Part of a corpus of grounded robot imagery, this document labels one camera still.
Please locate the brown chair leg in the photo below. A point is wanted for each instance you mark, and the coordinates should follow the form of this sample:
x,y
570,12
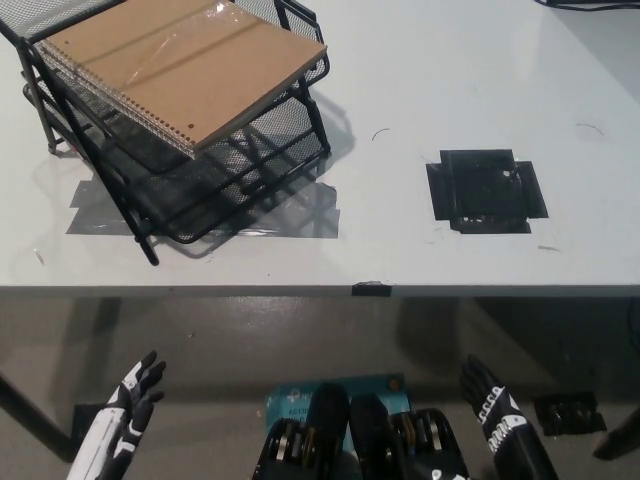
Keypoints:
x,y
620,440

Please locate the black mesh file tray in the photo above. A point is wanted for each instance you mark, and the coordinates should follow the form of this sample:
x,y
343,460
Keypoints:
x,y
210,215

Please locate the grey tape patch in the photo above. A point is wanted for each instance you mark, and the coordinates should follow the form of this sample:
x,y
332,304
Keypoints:
x,y
100,222

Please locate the dark table leg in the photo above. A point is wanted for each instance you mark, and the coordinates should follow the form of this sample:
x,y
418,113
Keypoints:
x,y
30,415

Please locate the black floor tape patch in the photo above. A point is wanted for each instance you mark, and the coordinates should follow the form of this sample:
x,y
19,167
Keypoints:
x,y
570,412

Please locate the black tape square patch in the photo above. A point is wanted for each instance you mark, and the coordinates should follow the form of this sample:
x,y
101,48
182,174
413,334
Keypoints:
x,y
480,190

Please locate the teal cardboard box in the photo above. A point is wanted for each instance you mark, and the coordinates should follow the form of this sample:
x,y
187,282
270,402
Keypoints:
x,y
370,386

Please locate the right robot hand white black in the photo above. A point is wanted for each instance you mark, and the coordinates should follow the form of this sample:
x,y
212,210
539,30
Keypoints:
x,y
515,445

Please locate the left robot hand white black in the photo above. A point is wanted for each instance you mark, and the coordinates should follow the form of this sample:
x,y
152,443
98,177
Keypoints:
x,y
107,435

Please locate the spiral notebook purple brown covers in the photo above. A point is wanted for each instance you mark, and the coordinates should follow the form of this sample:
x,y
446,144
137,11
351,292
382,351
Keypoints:
x,y
175,65

